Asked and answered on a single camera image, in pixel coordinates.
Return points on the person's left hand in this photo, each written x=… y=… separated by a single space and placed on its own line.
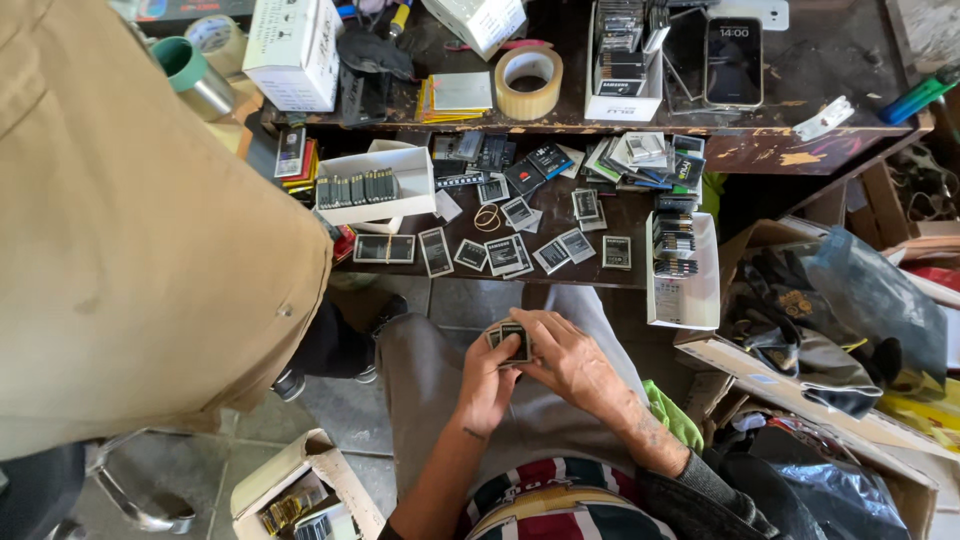
x=480 y=390

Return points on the person's right hand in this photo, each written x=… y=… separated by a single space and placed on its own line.
x=577 y=367

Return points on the stack of phone batteries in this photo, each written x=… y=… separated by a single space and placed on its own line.
x=513 y=342

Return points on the grey trousers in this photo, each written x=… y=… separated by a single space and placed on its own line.
x=427 y=375

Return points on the green cloth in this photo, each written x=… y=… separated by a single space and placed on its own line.
x=673 y=417

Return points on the striped shirt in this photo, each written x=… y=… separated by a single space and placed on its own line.
x=562 y=502

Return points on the open white box with batteries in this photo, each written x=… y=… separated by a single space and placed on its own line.
x=682 y=274

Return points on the tan rubber band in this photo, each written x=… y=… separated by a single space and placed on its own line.
x=487 y=217

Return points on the scattered pile of phone batteries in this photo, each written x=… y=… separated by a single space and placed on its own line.
x=525 y=202

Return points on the small cardboard box of parts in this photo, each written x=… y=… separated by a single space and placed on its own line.
x=300 y=491

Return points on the white box with battery row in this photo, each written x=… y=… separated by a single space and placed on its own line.
x=375 y=187

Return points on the cardboard box of black bags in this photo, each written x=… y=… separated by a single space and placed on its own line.
x=810 y=352

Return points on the clear packing tape roll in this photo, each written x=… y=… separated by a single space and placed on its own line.
x=529 y=94

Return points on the dark wooden desk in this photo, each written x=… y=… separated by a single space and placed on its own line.
x=750 y=142

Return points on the white box of stacked batteries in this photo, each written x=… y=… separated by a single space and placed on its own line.
x=622 y=82

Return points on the black plastic bag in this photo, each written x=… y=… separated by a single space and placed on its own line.
x=840 y=495

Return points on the stack of red yellow packets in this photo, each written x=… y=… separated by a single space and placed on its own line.
x=296 y=161

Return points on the blue plastic bag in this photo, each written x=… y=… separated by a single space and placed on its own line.
x=877 y=300

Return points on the black phone screen panel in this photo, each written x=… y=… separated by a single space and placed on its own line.
x=364 y=96

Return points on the dark glass screen panel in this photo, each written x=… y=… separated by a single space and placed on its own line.
x=682 y=56

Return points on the black smartphone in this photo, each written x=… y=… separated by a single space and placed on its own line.
x=733 y=61

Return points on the white plastic clip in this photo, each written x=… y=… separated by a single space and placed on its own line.
x=823 y=118

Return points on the black cloth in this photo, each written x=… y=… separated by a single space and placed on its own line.
x=371 y=52

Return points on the small white carton box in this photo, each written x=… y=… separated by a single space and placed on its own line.
x=480 y=22

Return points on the large white carton box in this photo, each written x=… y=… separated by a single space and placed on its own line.
x=294 y=52

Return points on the white phone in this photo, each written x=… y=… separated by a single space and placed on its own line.
x=750 y=11

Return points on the steel cup with green rim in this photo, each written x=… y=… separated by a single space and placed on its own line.
x=196 y=81

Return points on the beige masking tape roll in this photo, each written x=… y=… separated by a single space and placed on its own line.
x=217 y=41

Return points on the green lighter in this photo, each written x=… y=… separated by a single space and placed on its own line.
x=919 y=95

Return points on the metal chair frame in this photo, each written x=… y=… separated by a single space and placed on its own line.
x=135 y=495

